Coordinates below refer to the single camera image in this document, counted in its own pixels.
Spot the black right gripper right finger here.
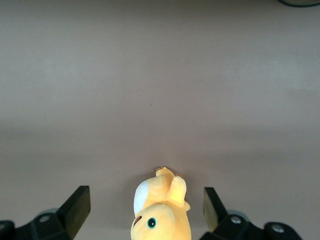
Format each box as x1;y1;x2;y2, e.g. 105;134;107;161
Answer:
201;186;304;240

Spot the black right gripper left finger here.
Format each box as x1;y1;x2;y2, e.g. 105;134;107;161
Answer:
0;185;91;240

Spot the yellow plush dinosaur toy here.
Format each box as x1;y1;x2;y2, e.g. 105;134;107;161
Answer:
129;166;193;240

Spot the black looping cable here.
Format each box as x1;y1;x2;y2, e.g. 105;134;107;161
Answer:
277;0;320;9

